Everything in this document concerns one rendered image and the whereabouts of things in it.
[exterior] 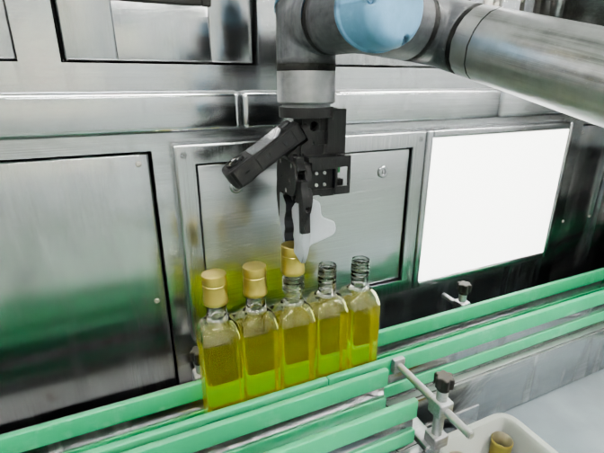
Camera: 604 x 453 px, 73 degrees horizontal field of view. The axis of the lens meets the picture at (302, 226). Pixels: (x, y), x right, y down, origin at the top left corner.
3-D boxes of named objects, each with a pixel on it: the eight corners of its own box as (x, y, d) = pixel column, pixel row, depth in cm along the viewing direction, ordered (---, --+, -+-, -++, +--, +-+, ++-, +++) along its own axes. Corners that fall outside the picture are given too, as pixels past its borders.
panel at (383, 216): (537, 253, 108) (564, 120, 97) (546, 257, 106) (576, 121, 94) (190, 333, 74) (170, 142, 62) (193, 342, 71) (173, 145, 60)
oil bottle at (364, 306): (359, 377, 77) (364, 275, 70) (375, 397, 72) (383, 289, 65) (332, 386, 75) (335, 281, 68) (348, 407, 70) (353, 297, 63)
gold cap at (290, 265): (298, 265, 63) (298, 238, 61) (308, 274, 60) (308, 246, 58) (277, 269, 62) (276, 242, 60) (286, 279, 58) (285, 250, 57)
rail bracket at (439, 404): (400, 393, 73) (405, 333, 69) (472, 470, 58) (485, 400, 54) (386, 398, 72) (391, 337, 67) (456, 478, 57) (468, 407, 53)
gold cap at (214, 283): (233, 302, 57) (231, 273, 55) (210, 311, 55) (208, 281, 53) (220, 293, 59) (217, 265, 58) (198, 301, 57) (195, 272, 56)
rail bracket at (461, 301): (446, 323, 96) (452, 270, 91) (467, 339, 90) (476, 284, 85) (432, 326, 94) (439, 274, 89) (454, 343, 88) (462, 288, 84)
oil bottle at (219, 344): (238, 415, 68) (231, 303, 61) (248, 441, 64) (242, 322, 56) (205, 426, 66) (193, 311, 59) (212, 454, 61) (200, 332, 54)
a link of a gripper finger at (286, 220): (320, 248, 64) (325, 193, 59) (284, 253, 61) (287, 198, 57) (312, 238, 66) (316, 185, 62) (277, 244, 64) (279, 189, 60)
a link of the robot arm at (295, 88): (289, 70, 47) (267, 71, 55) (289, 111, 49) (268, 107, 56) (346, 70, 50) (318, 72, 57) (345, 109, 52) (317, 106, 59)
